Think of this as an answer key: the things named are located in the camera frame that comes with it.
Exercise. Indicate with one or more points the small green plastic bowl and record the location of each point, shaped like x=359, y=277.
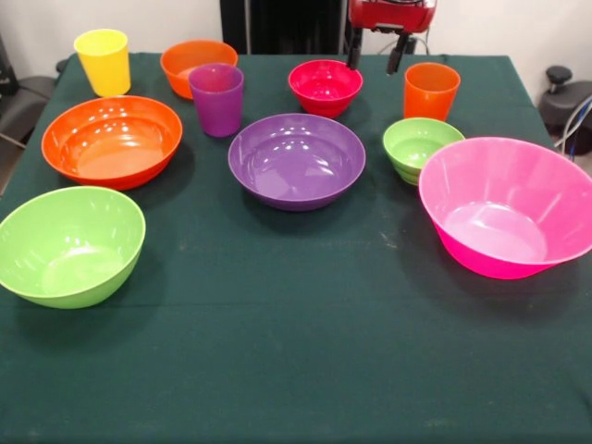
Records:
x=407, y=148

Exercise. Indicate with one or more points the large orange plastic bowl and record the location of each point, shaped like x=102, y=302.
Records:
x=111, y=143

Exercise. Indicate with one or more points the orange plastic cup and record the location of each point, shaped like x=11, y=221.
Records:
x=430, y=97

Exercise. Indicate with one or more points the grey office chair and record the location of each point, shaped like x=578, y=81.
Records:
x=28, y=99

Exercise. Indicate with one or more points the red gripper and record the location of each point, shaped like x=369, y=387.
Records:
x=393, y=16

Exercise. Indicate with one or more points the large pink plastic bowl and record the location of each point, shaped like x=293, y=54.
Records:
x=499, y=208

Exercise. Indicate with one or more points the small red plastic bowl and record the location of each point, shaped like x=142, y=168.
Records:
x=324, y=88

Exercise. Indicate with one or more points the purple plastic cup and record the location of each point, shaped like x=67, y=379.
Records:
x=217, y=106

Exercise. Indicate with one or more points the small orange plastic bowl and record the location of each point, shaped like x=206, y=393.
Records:
x=185, y=60

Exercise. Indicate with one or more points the dark green tablecloth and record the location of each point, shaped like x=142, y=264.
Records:
x=296, y=347

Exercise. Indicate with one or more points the purple plastic bowl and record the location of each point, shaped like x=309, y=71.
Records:
x=296, y=162

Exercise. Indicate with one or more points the yellow plastic cup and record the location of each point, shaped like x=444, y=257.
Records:
x=104, y=65

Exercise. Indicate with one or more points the large green plastic bowl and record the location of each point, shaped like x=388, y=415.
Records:
x=69, y=245

